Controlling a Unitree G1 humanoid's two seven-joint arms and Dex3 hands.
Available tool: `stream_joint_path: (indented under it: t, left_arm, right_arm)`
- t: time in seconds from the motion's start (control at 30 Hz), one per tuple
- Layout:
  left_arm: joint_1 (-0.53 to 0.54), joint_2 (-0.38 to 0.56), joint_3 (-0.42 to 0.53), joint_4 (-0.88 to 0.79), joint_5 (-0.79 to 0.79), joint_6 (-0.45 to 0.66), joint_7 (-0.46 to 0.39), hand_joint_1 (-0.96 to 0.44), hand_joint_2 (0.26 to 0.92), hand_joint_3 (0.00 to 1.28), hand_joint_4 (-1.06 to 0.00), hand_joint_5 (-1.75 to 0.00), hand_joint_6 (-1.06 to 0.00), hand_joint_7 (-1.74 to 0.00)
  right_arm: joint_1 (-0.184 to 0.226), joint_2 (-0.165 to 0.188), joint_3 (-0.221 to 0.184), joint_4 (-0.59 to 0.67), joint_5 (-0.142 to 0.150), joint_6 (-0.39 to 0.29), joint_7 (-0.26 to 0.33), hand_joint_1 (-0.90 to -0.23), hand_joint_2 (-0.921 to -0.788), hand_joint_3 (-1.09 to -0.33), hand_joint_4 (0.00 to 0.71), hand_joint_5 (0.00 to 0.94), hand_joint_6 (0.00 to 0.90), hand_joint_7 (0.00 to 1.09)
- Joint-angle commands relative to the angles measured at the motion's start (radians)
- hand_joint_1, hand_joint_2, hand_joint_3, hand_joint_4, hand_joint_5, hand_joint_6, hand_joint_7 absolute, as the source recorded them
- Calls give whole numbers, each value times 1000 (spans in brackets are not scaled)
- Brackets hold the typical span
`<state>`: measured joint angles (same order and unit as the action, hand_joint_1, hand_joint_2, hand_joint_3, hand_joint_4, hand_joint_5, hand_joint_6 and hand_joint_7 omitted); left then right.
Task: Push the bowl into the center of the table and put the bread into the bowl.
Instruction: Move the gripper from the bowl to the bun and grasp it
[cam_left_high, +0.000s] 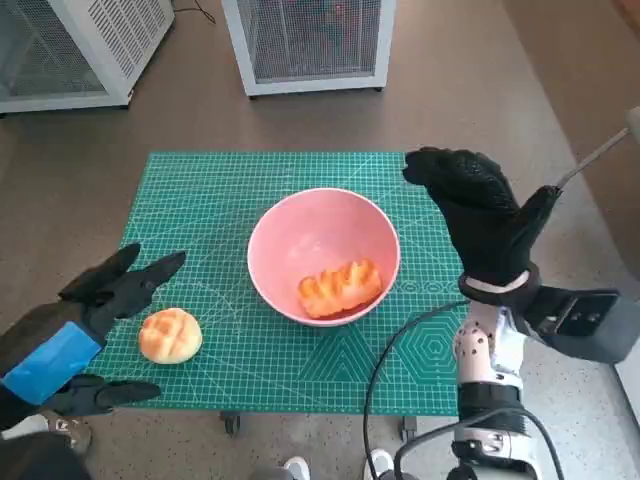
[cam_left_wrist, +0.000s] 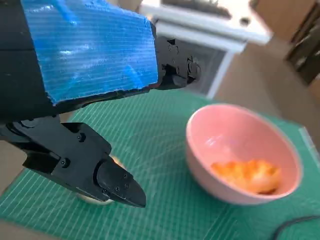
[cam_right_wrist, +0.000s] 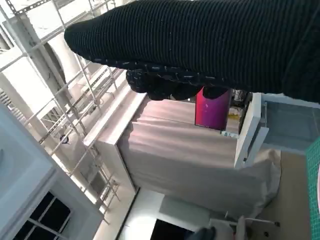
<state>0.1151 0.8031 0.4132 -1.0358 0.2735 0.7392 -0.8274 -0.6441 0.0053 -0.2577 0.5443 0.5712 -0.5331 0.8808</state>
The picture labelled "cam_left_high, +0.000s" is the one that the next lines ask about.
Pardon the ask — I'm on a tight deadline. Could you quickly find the round toy bread bun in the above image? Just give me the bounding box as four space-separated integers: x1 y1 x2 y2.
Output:
138 308 204 365

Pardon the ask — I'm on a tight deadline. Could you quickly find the long orange toy bread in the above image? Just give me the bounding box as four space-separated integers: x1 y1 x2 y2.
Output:
297 257 383 320

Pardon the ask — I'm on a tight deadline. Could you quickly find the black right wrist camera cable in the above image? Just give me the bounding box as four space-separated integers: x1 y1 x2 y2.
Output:
362 298 471 480

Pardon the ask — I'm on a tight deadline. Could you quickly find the black right arm cable loop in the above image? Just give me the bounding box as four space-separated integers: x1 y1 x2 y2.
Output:
392 407 554 480

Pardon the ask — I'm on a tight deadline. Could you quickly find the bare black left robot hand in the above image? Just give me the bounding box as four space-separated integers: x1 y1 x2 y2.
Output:
0 243 187 441

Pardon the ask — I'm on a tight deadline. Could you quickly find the green cutting mat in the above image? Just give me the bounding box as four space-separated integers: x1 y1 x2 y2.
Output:
87 151 474 415

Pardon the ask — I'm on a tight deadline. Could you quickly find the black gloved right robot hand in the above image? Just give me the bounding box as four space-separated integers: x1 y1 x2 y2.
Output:
401 146 556 286

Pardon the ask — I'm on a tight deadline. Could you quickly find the white mesh cabinet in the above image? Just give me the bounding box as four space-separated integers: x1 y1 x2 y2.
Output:
0 0 176 119
221 0 396 99

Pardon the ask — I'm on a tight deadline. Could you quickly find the white shoe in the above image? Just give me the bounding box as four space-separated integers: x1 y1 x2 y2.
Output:
367 448 396 480
283 455 311 480

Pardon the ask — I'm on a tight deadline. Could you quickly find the pink bowl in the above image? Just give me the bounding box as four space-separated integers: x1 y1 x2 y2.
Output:
247 187 402 327

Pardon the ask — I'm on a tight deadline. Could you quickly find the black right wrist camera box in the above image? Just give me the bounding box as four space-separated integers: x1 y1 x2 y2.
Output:
522 284 640 365

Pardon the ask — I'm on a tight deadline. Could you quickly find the thin black floor cable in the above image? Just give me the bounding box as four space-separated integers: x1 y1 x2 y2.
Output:
172 0 216 24

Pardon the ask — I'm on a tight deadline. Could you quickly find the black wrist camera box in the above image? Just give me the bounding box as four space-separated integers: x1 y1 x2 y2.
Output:
0 430 90 480
522 284 640 365

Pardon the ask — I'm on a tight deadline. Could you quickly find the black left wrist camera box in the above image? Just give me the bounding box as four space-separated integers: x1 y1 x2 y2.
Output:
0 430 90 480

